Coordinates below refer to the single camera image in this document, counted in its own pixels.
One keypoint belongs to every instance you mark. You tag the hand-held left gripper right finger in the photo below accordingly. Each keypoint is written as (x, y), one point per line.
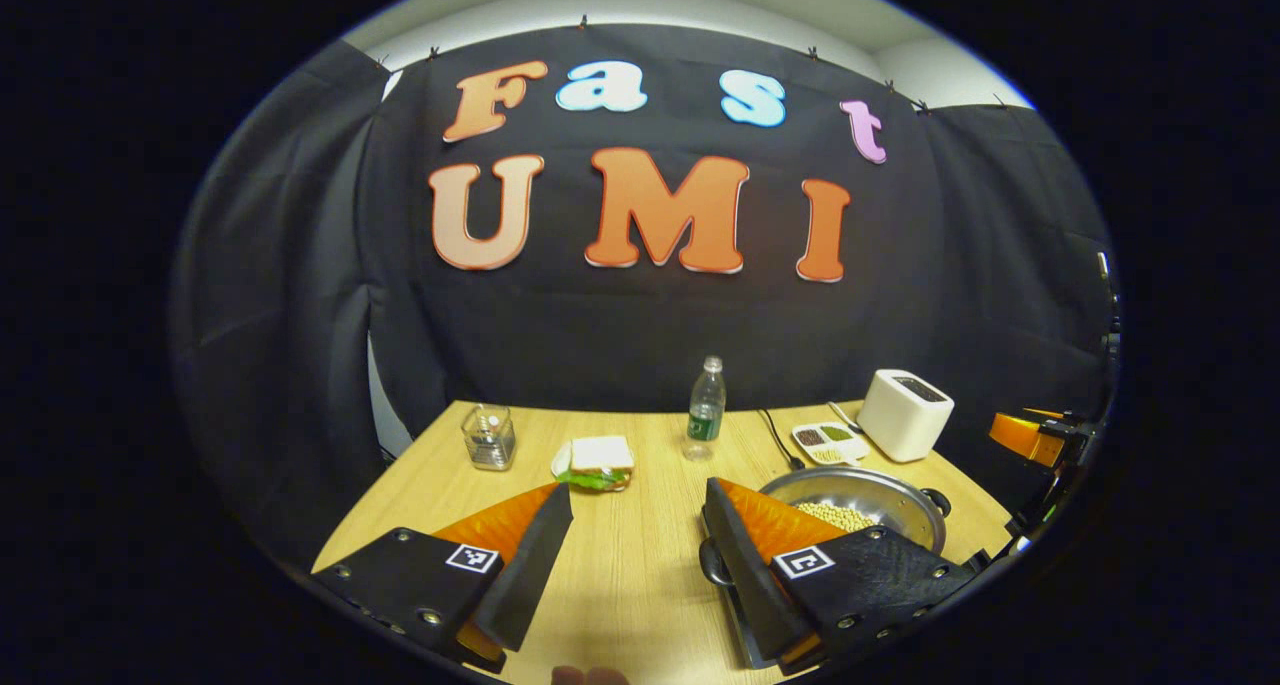
(745, 575)

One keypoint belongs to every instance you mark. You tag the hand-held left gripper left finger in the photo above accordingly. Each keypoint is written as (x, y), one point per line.
(530, 575)

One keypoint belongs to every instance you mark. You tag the black induction cooktop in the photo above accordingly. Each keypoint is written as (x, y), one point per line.
(745, 630)

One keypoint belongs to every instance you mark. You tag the pile of yellow soybeans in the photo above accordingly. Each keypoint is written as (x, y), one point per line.
(838, 517)

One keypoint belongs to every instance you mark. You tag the white toaster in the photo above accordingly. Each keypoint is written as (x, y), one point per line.
(900, 420)

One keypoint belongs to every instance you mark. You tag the black tripod stand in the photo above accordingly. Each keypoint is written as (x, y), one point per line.
(1106, 295)

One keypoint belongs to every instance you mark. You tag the sandwich with lettuce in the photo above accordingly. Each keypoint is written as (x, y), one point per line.
(602, 455)

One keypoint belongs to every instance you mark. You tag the white divided dish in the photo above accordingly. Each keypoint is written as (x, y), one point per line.
(830, 440)

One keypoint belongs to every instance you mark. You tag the clear plastic water bottle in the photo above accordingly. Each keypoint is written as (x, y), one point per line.
(705, 415)

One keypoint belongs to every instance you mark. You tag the black backdrop cloth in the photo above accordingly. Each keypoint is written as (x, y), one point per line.
(300, 315)

